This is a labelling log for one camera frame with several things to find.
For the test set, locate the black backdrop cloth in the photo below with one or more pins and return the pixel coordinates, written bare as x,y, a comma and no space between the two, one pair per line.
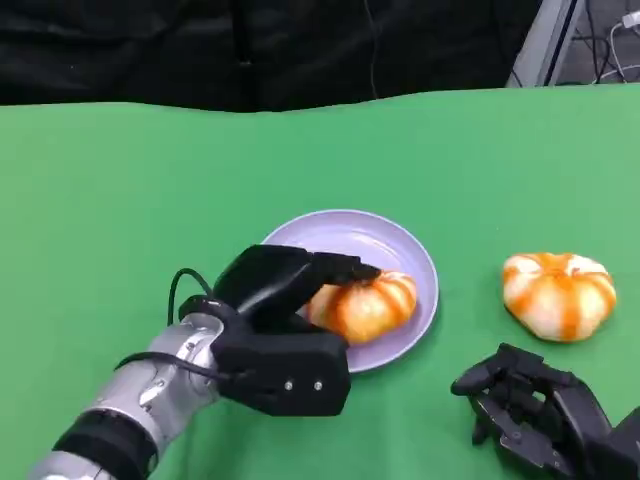
200,50

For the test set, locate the grey metal frame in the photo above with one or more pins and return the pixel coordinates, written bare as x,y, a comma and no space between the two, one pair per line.
542,45

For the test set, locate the lilac plate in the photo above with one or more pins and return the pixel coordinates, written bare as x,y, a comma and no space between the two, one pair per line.
380,240

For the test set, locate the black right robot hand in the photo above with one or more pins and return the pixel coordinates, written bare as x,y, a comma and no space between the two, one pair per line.
565,410

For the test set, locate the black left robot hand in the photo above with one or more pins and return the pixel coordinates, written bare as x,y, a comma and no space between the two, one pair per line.
270,280

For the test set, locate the orange and white bread roll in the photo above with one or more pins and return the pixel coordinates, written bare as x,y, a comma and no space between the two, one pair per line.
555,300
375,310

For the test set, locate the green table cloth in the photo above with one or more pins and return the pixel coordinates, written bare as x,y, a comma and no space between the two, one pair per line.
150,200

